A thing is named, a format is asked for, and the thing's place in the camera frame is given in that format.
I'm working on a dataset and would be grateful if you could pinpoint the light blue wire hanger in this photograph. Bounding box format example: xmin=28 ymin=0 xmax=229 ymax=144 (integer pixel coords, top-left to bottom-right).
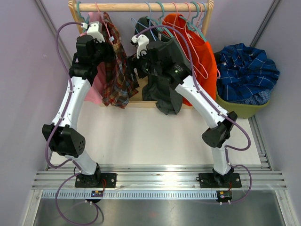
xmin=131 ymin=2 xmax=159 ymax=41

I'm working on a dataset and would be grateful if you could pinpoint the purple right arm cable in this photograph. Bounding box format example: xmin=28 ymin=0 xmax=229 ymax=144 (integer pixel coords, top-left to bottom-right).
xmin=138 ymin=25 xmax=253 ymax=205

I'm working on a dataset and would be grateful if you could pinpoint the pink shirt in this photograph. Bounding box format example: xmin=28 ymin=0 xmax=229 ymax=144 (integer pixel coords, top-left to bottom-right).
xmin=85 ymin=12 xmax=106 ymax=105

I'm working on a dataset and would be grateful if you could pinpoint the teal hanger with orange shirt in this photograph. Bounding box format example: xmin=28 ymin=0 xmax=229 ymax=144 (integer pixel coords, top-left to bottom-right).
xmin=179 ymin=1 xmax=212 ymax=42

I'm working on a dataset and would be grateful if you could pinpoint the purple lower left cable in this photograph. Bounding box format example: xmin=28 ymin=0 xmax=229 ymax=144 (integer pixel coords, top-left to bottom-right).
xmin=55 ymin=173 xmax=104 ymax=224

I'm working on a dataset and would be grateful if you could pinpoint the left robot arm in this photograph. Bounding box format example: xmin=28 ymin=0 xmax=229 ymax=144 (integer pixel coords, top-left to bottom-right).
xmin=42 ymin=35 xmax=113 ymax=188

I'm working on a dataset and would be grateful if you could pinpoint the green laundry basket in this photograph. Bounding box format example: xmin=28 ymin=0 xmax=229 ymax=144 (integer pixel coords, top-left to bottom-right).
xmin=216 ymin=92 xmax=270 ymax=119

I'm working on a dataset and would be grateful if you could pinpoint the pink hanger with plaid shirt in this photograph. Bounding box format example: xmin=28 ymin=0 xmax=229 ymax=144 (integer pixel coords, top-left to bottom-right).
xmin=95 ymin=2 xmax=114 ymax=45

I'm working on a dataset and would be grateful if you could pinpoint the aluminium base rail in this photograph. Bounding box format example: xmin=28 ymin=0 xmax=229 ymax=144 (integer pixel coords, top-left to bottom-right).
xmin=32 ymin=167 xmax=287 ymax=200

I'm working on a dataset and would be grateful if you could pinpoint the dark grey shirt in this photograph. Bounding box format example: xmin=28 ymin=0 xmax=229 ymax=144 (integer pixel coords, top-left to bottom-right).
xmin=142 ymin=28 xmax=190 ymax=115

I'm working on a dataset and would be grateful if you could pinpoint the orange t-shirt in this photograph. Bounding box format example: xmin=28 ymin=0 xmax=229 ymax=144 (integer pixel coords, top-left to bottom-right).
xmin=162 ymin=14 xmax=218 ymax=100

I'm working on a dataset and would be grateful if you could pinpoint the blue plaid shirt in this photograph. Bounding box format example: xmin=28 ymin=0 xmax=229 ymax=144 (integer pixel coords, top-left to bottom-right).
xmin=216 ymin=43 xmax=280 ymax=104

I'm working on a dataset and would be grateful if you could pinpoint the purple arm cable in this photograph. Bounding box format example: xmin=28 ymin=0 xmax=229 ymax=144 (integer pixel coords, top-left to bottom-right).
xmin=138 ymin=25 xmax=253 ymax=205
xmin=44 ymin=22 xmax=85 ymax=169

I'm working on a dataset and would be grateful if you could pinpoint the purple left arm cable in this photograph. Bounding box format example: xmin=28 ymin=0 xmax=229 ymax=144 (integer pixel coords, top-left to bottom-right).
xmin=44 ymin=22 xmax=85 ymax=169

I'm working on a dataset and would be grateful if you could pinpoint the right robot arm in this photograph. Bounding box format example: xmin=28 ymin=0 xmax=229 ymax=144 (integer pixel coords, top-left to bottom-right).
xmin=128 ymin=35 xmax=239 ymax=188

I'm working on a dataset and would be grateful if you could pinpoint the teal hanger with pink shirt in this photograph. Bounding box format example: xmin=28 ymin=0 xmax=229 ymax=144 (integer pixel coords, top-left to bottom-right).
xmin=76 ymin=1 xmax=90 ymax=24

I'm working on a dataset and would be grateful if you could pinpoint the red brown plaid shirt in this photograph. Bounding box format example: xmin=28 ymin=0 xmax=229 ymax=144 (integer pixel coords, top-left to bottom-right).
xmin=102 ymin=12 xmax=139 ymax=108

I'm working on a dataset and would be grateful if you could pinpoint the teal hanger with grey shirt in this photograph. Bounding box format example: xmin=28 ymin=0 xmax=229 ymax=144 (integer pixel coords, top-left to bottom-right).
xmin=148 ymin=1 xmax=175 ymax=38

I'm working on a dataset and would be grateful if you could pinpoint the blue checked shirt in basket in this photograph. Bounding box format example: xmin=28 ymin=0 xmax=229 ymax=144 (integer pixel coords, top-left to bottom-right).
xmin=242 ymin=89 xmax=272 ymax=105

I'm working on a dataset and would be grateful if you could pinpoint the wooden clothes rack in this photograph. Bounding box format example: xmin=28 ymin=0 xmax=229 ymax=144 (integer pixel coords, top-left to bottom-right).
xmin=67 ymin=0 xmax=215 ymax=109

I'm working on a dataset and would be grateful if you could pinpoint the blue hanger at rack end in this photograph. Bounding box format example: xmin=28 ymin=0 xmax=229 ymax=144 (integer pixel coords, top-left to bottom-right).
xmin=199 ymin=2 xmax=208 ymax=29

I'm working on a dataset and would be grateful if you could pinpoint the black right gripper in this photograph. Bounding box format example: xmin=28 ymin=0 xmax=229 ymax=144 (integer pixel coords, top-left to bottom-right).
xmin=124 ymin=48 xmax=161 ymax=83

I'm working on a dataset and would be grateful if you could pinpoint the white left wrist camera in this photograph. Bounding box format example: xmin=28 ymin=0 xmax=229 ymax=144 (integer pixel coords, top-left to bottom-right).
xmin=81 ymin=21 xmax=105 ymax=43

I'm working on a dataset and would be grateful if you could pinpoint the pink empty wire hanger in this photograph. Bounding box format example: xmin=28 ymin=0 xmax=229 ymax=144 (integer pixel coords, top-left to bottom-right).
xmin=179 ymin=15 xmax=210 ymax=81
xmin=163 ymin=2 xmax=198 ymax=72

